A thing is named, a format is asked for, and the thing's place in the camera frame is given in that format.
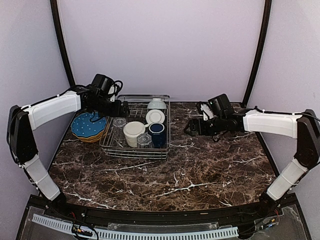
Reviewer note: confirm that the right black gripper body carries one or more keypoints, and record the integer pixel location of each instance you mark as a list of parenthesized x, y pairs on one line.
[(213, 129)]

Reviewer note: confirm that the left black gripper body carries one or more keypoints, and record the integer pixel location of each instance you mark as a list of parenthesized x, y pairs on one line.
[(104, 108)]

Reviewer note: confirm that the clear glass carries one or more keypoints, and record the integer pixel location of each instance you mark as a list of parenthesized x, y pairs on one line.
[(118, 124), (144, 141)]

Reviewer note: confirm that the blue dotted plate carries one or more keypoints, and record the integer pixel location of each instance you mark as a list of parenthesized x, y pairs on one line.
[(92, 117)]

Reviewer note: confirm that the wire metal dish rack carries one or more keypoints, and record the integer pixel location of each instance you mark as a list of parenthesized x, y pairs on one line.
[(138, 110)]

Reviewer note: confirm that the dark blue mug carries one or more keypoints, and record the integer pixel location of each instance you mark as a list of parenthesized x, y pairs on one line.
[(158, 133)]

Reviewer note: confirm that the yellow dotted scalloped plate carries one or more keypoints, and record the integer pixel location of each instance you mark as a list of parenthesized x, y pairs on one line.
[(97, 137)]

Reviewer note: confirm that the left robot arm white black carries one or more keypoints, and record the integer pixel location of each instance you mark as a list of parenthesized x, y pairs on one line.
[(23, 121)]

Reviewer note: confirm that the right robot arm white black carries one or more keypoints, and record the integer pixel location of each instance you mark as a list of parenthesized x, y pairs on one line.
[(304, 127)]

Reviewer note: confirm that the cream ribbed cup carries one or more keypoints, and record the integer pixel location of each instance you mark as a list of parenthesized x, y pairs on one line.
[(131, 132)]

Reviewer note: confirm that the white saucer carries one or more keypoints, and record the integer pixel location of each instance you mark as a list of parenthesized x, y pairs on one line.
[(155, 116)]

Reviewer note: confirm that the pale green bowl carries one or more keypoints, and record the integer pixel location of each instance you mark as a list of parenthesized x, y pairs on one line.
[(156, 104)]

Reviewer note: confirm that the white right gripper bracket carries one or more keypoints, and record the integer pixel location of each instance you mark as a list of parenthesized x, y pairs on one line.
[(207, 113)]

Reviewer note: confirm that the white gripper bracket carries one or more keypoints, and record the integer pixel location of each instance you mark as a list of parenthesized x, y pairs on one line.
[(113, 96), (207, 113)]

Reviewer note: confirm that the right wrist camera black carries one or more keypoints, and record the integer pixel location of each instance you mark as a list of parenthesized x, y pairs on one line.
[(221, 106)]

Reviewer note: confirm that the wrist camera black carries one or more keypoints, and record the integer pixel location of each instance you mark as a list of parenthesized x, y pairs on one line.
[(105, 86), (221, 106)]

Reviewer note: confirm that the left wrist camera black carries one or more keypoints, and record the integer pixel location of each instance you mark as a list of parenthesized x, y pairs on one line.
[(105, 86)]

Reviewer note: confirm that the white left gripper bracket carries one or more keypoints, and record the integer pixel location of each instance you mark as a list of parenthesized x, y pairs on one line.
[(113, 96)]

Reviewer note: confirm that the right black frame post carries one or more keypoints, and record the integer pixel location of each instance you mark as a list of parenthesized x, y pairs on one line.
[(258, 52)]

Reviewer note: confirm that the black frame post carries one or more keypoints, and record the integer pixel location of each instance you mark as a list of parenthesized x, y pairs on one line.
[(258, 52), (61, 42)]

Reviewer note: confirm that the black front rail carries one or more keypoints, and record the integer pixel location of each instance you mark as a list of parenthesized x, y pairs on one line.
[(243, 214)]

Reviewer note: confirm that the left black frame post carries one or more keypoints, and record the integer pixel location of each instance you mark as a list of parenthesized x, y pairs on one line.
[(61, 42)]

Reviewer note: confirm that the white slotted cable duct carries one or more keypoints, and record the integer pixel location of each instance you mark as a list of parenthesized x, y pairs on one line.
[(99, 233)]

